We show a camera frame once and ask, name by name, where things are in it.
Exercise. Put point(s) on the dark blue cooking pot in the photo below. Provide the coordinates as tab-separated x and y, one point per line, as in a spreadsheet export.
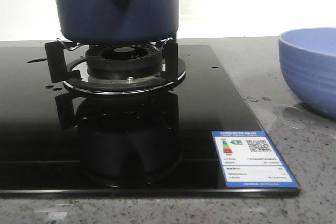
114	22

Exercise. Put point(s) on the light blue plastic bowl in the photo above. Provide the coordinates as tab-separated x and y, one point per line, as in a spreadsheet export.
307	62

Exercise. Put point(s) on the black pot support grate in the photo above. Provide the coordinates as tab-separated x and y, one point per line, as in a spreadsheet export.
74	75

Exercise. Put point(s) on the black gas burner head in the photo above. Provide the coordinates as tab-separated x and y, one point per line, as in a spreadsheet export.
119	63

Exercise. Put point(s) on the blue white energy label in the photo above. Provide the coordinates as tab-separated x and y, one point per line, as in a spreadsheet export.
249	159

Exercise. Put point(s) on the black glass gas stove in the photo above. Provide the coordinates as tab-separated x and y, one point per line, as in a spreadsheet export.
56	143

